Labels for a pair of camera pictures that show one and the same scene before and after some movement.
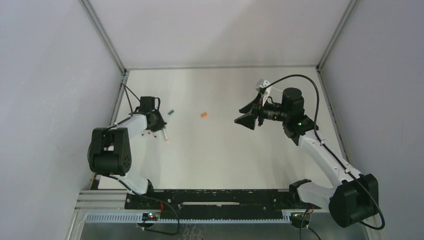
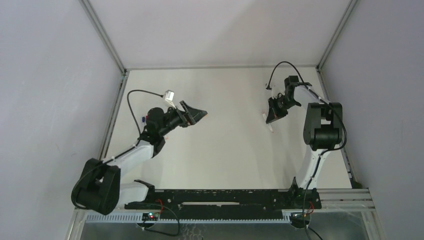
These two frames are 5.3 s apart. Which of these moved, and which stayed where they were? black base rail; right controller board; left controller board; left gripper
Moved: left gripper
Stayed: black base rail; left controller board; right controller board
